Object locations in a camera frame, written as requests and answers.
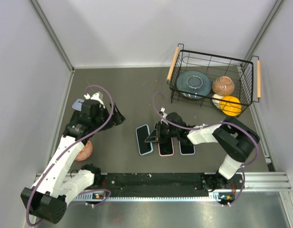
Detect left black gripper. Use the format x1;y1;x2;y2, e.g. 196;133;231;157
92;102;125;132

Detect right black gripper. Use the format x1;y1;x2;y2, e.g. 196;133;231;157
146;121;180;143

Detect light blue phone case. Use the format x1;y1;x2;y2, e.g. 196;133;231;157
135;124;153;156

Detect dark blue phone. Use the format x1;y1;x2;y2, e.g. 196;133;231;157
159;142;173;155

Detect pink phone case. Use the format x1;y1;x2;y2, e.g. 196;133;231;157
157;141;174;157

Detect lavender phone case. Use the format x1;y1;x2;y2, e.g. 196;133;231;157
178;142;196;156

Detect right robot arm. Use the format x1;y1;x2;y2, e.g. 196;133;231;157
145;112;260;188

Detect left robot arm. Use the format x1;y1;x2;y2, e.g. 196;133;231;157
20;98;125;226

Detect red patterned bowl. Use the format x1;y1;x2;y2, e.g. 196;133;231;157
75;141;93;162

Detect blue ceramic plate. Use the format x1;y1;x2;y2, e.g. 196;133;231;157
177;71;211;99

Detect white small dish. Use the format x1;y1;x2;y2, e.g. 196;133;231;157
212;94;223;110

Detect yellow bowl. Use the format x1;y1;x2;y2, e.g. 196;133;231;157
219;95;242;116

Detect brown ceramic bowl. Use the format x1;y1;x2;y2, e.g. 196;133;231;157
212;76;235;96

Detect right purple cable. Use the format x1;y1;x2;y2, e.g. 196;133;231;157
152;92;260;207

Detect purple cable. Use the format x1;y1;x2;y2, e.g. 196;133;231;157
25;85;113;226
152;92;260;207

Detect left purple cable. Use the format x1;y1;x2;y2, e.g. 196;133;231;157
25;85;113;226

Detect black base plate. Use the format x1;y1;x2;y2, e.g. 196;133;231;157
87;173;238;197

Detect white slotted cable duct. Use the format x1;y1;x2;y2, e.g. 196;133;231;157
73;191;221;202

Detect black wire basket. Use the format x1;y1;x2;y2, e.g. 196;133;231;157
167;43;261;107

